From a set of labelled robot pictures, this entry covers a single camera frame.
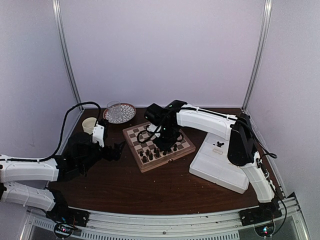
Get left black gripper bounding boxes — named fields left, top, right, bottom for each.
left=78, top=140, right=126, bottom=172

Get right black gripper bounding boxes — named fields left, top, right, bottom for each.
left=154, top=124, right=181, bottom=151

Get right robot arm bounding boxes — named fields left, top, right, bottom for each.
left=144, top=100, right=282, bottom=221

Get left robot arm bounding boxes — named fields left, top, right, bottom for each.
left=0, top=133, right=125, bottom=222

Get wooden chess board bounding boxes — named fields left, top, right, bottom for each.
left=122, top=121, right=196, bottom=173

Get dark chess pieces pile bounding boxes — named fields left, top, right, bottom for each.
left=213, top=141, right=225, bottom=148

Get white chess piece lone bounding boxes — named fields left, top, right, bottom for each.
left=213, top=149, right=223, bottom=155

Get cream ribbed mug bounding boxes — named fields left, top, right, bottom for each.
left=82, top=117, right=97, bottom=135

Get patterned ceramic plate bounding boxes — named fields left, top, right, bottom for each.
left=103, top=103, right=137, bottom=124

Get clear drinking glass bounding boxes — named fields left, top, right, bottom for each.
left=107, top=100, right=121, bottom=120

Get white foam tray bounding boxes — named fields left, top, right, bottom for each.
left=189, top=133, right=249, bottom=194

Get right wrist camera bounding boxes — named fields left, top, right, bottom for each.
left=144, top=103, right=165, bottom=133

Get left black cable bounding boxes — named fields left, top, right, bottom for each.
left=0, top=101, right=102, bottom=162

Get black cable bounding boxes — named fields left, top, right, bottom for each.
left=0, top=101, right=102, bottom=162
left=234, top=117, right=278, bottom=160

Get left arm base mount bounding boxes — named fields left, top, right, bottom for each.
left=43, top=207, right=90, bottom=240

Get right black cable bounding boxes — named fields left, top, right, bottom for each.
left=234, top=117, right=278, bottom=160

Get front aluminium rail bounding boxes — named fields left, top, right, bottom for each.
left=18, top=199, right=311, bottom=240

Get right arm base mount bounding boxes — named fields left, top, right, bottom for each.
left=239, top=207, right=282, bottom=239

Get left aluminium frame post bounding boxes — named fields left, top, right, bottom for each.
left=52, top=0, right=81, bottom=104

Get aluminium frame post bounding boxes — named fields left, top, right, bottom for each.
left=52, top=0, right=81, bottom=104
left=241, top=0, right=273, bottom=112

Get right aluminium frame post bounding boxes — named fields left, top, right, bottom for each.
left=241, top=0, right=273, bottom=112

